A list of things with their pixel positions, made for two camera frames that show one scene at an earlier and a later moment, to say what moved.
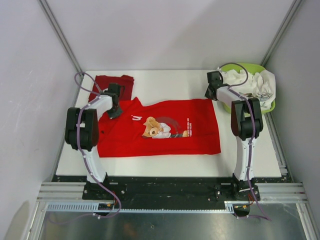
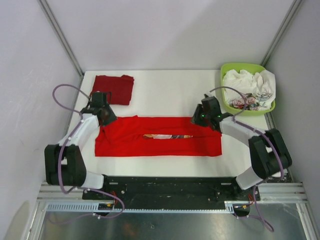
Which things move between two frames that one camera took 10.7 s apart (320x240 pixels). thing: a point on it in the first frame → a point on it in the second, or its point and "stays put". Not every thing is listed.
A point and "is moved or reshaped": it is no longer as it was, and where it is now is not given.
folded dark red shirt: x=101 y=82 stays put
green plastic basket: x=251 y=68 stays put
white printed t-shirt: x=261 y=84 stays put
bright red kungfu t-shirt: x=170 y=128 is moved or reshaped
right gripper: x=208 y=94 → x=195 y=118
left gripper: x=116 y=114 → x=112 y=116
